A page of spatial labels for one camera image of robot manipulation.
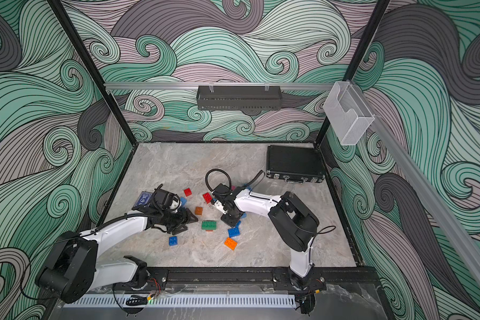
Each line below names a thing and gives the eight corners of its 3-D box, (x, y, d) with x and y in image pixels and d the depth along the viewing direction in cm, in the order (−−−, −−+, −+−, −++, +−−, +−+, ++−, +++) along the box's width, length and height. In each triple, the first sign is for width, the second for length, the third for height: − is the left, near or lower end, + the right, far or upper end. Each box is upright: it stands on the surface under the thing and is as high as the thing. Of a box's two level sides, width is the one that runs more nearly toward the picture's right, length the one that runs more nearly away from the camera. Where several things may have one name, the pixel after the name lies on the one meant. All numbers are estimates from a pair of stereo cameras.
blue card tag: (135, 206, 95) (134, 204, 93) (140, 193, 100) (138, 191, 98) (148, 206, 95) (146, 204, 93) (152, 193, 100) (151, 191, 98)
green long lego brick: (202, 230, 88) (200, 227, 85) (202, 223, 90) (201, 220, 87) (216, 230, 88) (216, 227, 85) (217, 223, 90) (216, 220, 87)
